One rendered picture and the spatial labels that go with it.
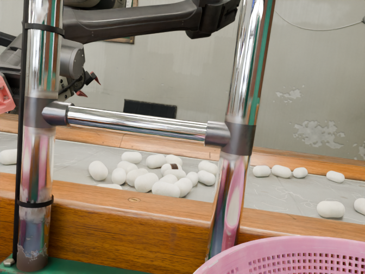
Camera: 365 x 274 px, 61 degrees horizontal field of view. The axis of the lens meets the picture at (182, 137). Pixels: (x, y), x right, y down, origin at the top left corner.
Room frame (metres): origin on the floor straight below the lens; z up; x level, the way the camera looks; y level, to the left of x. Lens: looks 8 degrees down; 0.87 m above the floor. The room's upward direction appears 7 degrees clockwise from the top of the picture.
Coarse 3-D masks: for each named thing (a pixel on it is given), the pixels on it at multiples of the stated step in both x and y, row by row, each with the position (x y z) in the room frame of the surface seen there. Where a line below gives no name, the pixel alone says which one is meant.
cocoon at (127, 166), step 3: (120, 162) 0.43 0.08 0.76; (123, 162) 0.42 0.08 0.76; (126, 162) 0.42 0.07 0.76; (117, 165) 0.42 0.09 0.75; (120, 165) 0.42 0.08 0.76; (123, 165) 0.42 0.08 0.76; (126, 165) 0.41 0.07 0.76; (129, 165) 0.41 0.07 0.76; (132, 165) 0.41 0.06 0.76; (135, 165) 0.42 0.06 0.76; (123, 168) 0.41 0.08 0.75; (126, 168) 0.41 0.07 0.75; (129, 168) 0.41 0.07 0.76; (132, 168) 0.41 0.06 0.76; (135, 168) 0.41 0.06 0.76; (126, 171) 0.41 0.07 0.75; (129, 171) 0.41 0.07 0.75; (126, 174) 0.41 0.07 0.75
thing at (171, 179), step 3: (162, 177) 0.37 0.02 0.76; (165, 177) 0.37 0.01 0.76; (168, 177) 0.37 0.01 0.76; (171, 177) 0.38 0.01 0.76; (174, 177) 0.38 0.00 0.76; (159, 180) 0.37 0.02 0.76; (162, 180) 0.37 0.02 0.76; (165, 180) 0.37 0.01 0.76; (168, 180) 0.37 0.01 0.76; (171, 180) 0.37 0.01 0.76; (174, 180) 0.38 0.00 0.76; (177, 180) 0.38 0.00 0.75; (171, 183) 0.37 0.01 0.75
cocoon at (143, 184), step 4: (140, 176) 0.36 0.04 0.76; (144, 176) 0.36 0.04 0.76; (148, 176) 0.37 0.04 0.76; (152, 176) 0.37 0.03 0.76; (156, 176) 0.38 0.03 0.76; (136, 180) 0.36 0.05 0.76; (140, 180) 0.36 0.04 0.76; (144, 180) 0.36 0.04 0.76; (148, 180) 0.36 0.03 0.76; (152, 180) 0.36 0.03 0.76; (156, 180) 0.37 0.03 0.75; (136, 184) 0.36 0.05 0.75; (140, 184) 0.35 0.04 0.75; (144, 184) 0.35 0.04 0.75; (148, 184) 0.36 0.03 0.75; (152, 184) 0.36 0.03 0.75; (136, 188) 0.36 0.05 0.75; (140, 188) 0.35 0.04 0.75; (144, 188) 0.35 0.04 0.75; (148, 188) 0.36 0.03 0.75; (144, 192) 0.36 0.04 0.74
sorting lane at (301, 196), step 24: (0, 144) 0.52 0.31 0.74; (72, 144) 0.59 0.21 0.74; (0, 168) 0.39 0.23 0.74; (72, 168) 0.43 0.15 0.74; (144, 168) 0.48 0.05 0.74; (192, 168) 0.52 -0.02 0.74; (192, 192) 0.39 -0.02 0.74; (264, 192) 0.43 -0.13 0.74; (288, 192) 0.44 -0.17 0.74; (312, 192) 0.46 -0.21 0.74; (336, 192) 0.47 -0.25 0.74; (360, 192) 0.49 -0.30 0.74; (312, 216) 0.35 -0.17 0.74; (360, 216) 0.37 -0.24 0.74
